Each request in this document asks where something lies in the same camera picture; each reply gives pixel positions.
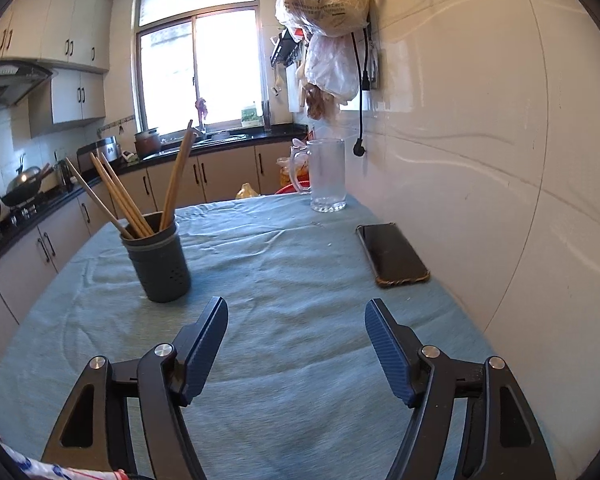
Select kitchen window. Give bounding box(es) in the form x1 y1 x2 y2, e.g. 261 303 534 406
135 0 266 136

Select black smartphone in case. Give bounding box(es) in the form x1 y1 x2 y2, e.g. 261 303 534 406
355 222 430 288

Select dark grey utensil holder cup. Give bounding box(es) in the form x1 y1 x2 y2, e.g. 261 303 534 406
120 211 190 304

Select grey-green table cloth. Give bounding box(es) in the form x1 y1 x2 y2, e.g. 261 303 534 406
0 194 491 479

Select black wok on stove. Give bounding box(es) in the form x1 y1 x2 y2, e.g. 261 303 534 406
1 154 54 208

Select red plastic basin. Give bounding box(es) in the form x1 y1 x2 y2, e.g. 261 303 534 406
275 180 311 195

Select silver rice cooker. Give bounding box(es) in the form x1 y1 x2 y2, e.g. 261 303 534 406
76 136 122 174

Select clear glass mug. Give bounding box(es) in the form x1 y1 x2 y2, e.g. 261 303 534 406
288 138 347 214

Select orange plastic bag on floor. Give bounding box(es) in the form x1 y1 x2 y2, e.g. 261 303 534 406
275 154 311 189

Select brown pot on counter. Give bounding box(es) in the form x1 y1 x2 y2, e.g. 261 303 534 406
134 128 162 159

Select black range hood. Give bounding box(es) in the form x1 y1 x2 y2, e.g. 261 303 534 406
0 60 54 110

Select white hanging plastic bag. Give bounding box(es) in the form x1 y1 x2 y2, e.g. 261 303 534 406
306 35 360 104

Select white upper cabinets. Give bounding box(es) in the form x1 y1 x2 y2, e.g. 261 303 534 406
0 0 112 136

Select black hanging power cable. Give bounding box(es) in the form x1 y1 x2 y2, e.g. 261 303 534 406
349 29 374 157

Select black wall shelf rack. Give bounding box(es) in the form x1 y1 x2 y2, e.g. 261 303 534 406
270 28 304 68

